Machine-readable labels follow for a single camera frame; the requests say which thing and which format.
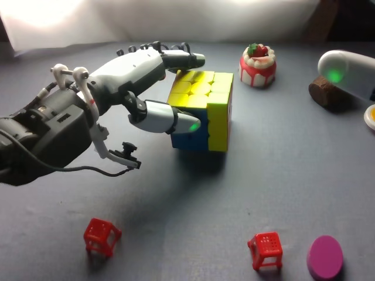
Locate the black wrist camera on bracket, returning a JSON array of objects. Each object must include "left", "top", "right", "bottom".
[{"left": 107, "top": 142, "right": 142, "bottom": 171}]

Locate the white round yellow-centred disc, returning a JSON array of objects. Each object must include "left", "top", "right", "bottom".
[{"left": 363, "top": 105, "right": 375, "bottom": 131}]

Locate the grey camera cable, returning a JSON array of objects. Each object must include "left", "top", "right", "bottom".
[{"left": 0, "top": 128, "right": 132, "bottom": 178}]

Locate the brown wooden post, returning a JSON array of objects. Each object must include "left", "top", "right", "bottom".
[{"left": 304, "top": 0, "right": 336, "bottom": 42}]

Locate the magenta round disc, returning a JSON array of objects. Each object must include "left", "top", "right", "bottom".
[{"left": 306, "top": 235, "right": 345, "bottom": 281}]

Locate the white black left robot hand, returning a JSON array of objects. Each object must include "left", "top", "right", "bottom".
[{"left": 87, "top": 40, "right": 206, "bottom": 135}]

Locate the white backdrop sheet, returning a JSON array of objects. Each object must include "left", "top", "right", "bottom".
[{"left": 0, "top": 0, "right": 323, "bottom": 56}]

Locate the small red plastic stool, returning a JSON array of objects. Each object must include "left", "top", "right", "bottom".
[
  {"left": 247, "top": 232, "right": 284, "bottom": 272},
  {"left": 83, "top": 217, "right": 123, "bottom": 258}
]

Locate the toy strawberry cake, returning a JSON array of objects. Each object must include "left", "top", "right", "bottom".
[{"left": 238, "top": 43, "right": 278, "bottom": 88}]

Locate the grey table cloth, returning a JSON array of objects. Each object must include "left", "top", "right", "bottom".
[{"left": 0, "top": 39, "right": 375, "bottom": 281}]

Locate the brown toy log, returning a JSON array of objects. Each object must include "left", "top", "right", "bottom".
[{"left": 309, "top": 74, "right": 357, "bottom": 114}]

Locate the Rubik's cube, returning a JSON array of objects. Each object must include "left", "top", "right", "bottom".
[{"left": 166, "top": 70, "right": 235, "bottom": 153}]

